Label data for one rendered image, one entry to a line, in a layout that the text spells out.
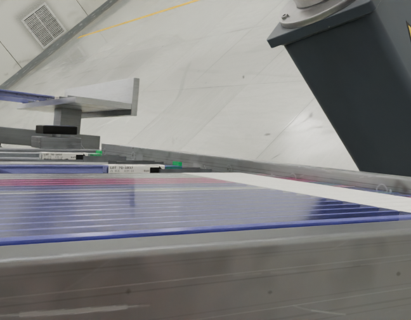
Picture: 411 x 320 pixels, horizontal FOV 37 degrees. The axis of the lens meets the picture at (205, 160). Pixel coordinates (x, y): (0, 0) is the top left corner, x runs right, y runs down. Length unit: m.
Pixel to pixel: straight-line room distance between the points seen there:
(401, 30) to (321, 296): 0.76
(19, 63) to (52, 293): 8.37
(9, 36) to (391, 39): 7.79
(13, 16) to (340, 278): 8.41
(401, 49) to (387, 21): 0.05
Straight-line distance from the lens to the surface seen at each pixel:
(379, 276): 0.26
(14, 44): 8.55
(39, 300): 0.19
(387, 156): 1.06
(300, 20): 0.94
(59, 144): 0.89
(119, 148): 0.85
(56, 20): 8.74
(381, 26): 0.93
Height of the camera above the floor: 0.98
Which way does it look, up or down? 23 degrees down
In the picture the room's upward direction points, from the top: 36 degrees counter-clockwise
